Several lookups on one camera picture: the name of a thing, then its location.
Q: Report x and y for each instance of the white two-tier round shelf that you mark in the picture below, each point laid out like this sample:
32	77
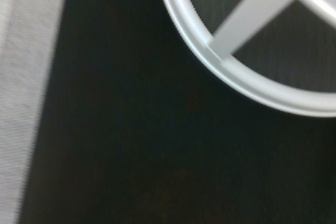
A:
268	45

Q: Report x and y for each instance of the grey woven placemat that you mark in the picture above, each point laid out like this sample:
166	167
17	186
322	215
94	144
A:
29	29

